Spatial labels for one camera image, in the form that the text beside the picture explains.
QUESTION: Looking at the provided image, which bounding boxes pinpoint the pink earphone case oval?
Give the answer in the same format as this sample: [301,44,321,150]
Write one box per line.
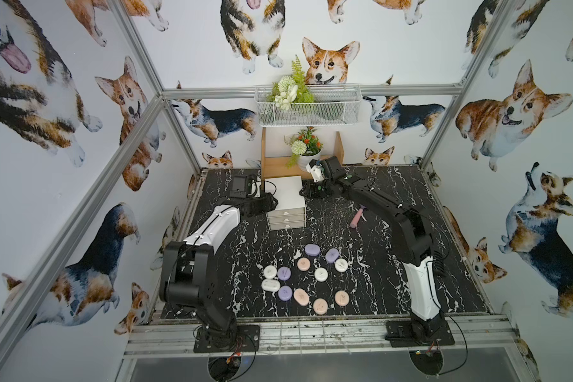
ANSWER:
[293,288,310,307]

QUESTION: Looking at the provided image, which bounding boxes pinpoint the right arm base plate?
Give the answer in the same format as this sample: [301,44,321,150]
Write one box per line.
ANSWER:
[385,316,455,348]

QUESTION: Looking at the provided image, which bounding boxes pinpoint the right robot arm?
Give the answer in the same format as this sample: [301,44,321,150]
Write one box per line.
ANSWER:
[307,166,446,343]

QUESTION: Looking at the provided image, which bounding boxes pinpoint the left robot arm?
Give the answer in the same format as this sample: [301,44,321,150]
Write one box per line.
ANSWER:
[159,193,278,343]

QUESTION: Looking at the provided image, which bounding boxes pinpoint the purple earphone case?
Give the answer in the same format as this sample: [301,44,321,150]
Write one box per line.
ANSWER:
[304,244,321,256]
[278,285,293,302]
[277,267,292,281]
[325,248,340,264]

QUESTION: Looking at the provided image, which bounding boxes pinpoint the pink earphone case right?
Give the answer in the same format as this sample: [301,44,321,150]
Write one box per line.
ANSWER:
[334,291,350,307]

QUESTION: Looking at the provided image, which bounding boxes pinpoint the white earphone case right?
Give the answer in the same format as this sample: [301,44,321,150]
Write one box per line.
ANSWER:
[334,258,349,273]

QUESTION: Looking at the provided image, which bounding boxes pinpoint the green white artificial flowers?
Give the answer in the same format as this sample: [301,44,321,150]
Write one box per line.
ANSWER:
[267,56,315,111]

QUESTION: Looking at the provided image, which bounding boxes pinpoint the white earphone case oval left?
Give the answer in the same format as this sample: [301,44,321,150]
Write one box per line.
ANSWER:
[261,279,281,293]

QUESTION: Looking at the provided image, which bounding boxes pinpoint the pink earphone case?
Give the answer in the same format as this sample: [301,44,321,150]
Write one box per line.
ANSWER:
[313,299,328,315]
[334,291,350,307]
[297,257,311,272]

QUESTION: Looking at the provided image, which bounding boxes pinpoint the white earphone case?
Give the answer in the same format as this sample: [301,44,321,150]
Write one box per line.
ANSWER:
[263,265,278,279]
[334,258,349,273]
[314,267,329,283]

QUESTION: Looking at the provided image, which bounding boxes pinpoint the pink earphone case bottom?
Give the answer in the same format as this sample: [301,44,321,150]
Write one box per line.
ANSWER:
[313,299,328,315]

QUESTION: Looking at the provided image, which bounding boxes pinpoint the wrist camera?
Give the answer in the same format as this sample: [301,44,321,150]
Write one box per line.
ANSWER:
[307,156,346,182]
[229,174,257,199]

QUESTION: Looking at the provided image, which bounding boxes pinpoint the pink earphone case upper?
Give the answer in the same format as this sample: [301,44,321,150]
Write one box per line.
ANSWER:
[297,257,311,272]

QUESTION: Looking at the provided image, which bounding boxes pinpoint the purple earphone case top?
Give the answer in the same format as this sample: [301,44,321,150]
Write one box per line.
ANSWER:
[304,244,321,256]

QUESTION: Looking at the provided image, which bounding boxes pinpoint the white earphone case upper left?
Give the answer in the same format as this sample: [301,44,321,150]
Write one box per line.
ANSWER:
[263,265,278,279]

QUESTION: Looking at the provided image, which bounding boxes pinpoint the white mini drawer cabinet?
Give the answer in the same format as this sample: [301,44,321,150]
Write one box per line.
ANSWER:
[264,176,307,231]

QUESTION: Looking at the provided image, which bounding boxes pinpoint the wooden shelf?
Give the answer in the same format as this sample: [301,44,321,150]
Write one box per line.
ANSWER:
[260,127,345,180]

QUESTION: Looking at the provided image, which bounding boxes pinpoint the white potted plant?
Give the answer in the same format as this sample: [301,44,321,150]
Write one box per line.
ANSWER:
[284,127,323,171]

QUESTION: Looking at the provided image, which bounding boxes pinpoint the purple pink toy rake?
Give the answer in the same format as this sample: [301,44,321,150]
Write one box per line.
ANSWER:
[350,206,365,229]

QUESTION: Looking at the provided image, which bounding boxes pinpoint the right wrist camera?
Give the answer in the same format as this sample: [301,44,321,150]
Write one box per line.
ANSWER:
[307,156,346,182]

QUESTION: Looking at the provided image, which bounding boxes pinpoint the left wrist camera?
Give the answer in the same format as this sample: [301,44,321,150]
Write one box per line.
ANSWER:
[229,174,257,199]

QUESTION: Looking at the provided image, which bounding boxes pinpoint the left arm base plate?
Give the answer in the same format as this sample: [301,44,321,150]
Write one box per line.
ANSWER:
[194,325,261,353]

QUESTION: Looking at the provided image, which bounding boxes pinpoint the white earphone case middle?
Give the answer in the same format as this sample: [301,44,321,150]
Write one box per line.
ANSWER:
[314,267,329,283]

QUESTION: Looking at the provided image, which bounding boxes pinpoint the white wire basket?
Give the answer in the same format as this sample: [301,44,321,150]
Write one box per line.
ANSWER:
[254,84,362,127]

